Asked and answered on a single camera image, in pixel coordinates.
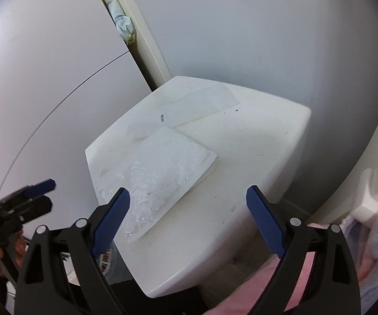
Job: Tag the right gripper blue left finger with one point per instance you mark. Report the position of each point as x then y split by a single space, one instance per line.
60 274

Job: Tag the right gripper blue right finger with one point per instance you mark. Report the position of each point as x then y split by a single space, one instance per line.
332 286

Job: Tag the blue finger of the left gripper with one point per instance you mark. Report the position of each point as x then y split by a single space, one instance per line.
33 209
41 188

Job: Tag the white bubble mailer bag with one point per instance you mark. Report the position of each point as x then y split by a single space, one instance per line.
160 171

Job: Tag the clear plastic wrapper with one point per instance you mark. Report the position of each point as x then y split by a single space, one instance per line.
192 106

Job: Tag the trash bin with plastic liner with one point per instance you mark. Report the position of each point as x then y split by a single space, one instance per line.
110 263

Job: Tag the lavender patterned bed blanket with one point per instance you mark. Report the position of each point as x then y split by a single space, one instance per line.
363 245

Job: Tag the white wardrobe door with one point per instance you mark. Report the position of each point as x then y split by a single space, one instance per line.
65 76

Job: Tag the white bed headboard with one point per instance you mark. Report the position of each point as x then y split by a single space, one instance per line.
357 196

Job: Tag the white bedside table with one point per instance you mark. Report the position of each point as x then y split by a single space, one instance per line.
258 142

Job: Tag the light blue hanging clothes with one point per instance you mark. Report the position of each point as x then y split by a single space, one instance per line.
123 23

